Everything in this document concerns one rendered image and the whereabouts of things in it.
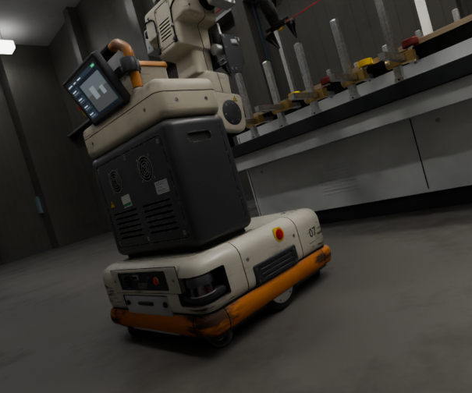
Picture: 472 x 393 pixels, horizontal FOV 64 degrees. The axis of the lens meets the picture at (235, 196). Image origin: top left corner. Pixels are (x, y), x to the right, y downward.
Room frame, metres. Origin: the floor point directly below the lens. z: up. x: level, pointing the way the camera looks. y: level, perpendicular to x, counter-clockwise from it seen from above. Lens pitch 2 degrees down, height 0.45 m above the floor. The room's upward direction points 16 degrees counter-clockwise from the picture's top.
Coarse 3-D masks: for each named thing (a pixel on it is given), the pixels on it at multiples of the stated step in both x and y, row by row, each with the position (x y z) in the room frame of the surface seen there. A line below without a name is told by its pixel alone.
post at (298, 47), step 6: (294, 48) 2.23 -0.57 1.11; (300, 48) 2.21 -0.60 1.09; (300, 54) 2.21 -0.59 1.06; (300, 60) 2.22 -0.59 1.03; (306, 60) 2.23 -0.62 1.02; (300, 66) 2.22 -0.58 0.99; (306, 66) 2.21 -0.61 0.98; (306, 72) 2.21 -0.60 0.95; (306, 78) 2.21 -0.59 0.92; (306, 84) 2.22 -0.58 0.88; (312, 84) 2.22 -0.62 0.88; (306, 90) 2.23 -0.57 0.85; (312, 90) 2.21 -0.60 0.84; (312, 102) 2.22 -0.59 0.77; (312, 108) 2.22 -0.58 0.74; (318, 108) 2.22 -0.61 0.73
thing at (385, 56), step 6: (378, 54) 1.66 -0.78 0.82; (384, 54) 1.65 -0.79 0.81; (390, 54) 1.69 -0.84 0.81; (396, 54) 1.74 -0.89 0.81; (402, 54) 1.79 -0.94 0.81; (384, 60) 1.69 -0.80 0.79; (390, 60) 1.73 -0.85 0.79; (396, 60) 1.77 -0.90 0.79; (402, 60) 1.80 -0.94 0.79; (414, 60) 1.90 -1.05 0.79
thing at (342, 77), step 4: (328, 76) 1.85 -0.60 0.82; (332, 76) 1.83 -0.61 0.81; (336, 76) 1.84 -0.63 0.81; (340, 76) 1.86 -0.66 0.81; (344, 76) 1.89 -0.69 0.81; (348, 76) 1.92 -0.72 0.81; (352, 76) 1.95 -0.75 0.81; (356, 76) 1.98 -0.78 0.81; (368, 76) 2.09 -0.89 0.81; (372, 76) 2.12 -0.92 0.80; (332, 80) 1.84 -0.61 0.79; (336, 80) 1.86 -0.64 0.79; (340, 80) 1.89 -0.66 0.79; (344, 80) 1.92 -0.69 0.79; (348, 80) 1.96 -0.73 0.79; (352, 80) 1.99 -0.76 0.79; (364, 80) 2.10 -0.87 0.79; (368, 80) 2.12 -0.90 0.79
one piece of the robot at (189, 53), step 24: (168, 0) 1.49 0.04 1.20; (192, 0) 1.46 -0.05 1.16; (144, 24) 1.62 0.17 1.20; (168, 24) 1.50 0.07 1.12; (192, 24) 1.51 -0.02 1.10; (168, 48) 1.51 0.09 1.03; (192, 48) 1.51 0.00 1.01; (192, 72) 1.52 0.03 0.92; (216, 72) 1.52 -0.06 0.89; (216, 96) 1.48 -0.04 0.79; (240, 120) 1.55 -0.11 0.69
